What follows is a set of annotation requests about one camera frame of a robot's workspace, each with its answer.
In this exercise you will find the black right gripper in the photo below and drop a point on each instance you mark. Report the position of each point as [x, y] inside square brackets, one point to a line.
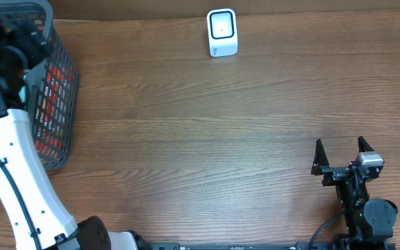
[336, 173]

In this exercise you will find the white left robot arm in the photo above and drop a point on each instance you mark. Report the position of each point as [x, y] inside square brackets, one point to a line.
[38, 217]

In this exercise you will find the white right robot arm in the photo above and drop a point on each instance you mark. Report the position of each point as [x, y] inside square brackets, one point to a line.
[369, 222]

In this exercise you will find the white barcode scanner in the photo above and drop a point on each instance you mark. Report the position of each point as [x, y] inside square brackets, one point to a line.
[222, 32]

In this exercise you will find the grey plastic mesh basket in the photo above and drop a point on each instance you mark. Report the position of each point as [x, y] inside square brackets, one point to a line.
[52, 86]

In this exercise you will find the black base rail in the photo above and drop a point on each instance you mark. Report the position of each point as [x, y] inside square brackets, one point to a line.
[295, 246]

